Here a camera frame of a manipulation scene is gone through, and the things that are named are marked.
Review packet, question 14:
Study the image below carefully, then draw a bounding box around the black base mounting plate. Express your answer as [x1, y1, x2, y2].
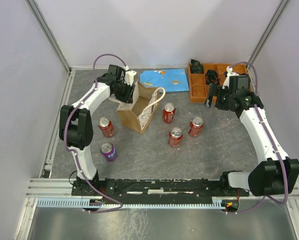
[71, 177, 250, 204]

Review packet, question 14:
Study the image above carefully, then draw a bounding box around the canvas bag with cat print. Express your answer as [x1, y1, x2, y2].
[116, 81, 166, 134]

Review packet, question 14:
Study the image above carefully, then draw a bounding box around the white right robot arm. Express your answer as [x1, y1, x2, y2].
[204, 75, 299, 197]

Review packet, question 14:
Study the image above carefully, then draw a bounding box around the purple soda can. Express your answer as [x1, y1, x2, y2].
[100, 142, 118, 162]

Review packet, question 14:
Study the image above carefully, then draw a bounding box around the blue printed cloth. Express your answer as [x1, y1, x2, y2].
[139, 68, 189, 93]

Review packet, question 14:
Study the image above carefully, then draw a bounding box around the red cola can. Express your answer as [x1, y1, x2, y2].
[188, 116, 204, 137]
[98, 117, 115, 138]
[168, 127, 183, 148]
[162, 102, 176, 124]

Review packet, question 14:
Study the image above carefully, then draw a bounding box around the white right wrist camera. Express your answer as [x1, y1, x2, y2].
[222, 66, 240, 89]

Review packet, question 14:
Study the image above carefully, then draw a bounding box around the orange wooden divided tray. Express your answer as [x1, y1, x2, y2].
[188, 62, 254, 103]

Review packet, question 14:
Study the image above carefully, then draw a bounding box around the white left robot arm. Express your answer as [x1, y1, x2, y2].
[59, 64, 137, 195]

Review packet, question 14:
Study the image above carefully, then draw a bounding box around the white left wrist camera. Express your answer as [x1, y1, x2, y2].
[124, 70, 137, 86]

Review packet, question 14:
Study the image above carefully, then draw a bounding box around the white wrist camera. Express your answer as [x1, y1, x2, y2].
[222, 66, 240, 89]
[124, 70, 137, 86]

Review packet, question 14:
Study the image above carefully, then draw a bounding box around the light blue cable duct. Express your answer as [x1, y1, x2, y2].
[36, 197, 225, 210]

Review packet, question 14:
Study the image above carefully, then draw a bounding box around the aluminium frame rail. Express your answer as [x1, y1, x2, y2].
[25, 0, 72, 73]

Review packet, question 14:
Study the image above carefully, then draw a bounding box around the dark rolled sock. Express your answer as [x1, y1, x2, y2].
[205, 69, 220, 85]
[190, 59, 204, 74]

